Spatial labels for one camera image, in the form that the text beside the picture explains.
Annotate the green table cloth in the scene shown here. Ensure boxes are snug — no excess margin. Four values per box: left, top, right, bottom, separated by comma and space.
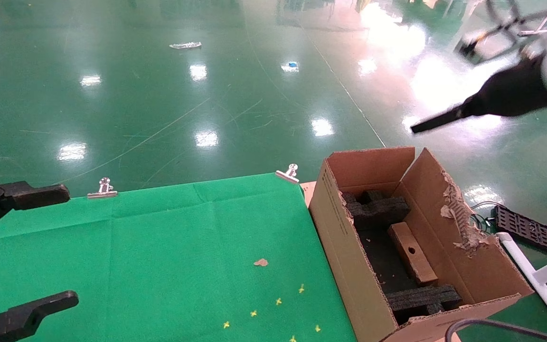
0, 172, 358, 342

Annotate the small brown cardboard box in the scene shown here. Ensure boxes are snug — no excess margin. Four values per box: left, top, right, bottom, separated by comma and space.
387, 221, 440, 287

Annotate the black foam base pad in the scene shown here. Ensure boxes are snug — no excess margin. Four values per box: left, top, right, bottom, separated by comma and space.
358, 227, 416, 296

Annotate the white pipe frame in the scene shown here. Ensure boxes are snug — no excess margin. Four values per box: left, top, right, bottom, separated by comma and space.
496, 231, 547, 341

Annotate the thin wires bundle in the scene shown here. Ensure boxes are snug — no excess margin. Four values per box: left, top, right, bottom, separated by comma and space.
468, 200, 500, 234

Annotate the dark smooth cable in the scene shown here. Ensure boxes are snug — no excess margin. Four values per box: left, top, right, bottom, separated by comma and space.
444, 318, 547, 342

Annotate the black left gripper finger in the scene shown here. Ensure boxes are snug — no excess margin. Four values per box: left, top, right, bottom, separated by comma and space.
0, 179, 71, 243
0, 291, 80, 342

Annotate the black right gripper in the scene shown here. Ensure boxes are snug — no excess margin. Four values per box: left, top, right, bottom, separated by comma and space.
410, 54, 547, 135

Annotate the silver binder clip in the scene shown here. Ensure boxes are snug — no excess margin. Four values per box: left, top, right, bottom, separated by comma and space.
275, 164, 300, 184
86, 177, 119, 200

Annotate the black plastic grid tray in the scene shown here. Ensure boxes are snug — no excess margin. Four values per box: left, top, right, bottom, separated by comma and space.
494, 204, 547, 257

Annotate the large open cardboard carton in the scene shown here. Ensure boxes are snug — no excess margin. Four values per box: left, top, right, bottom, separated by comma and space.
307, 146, 535, 342

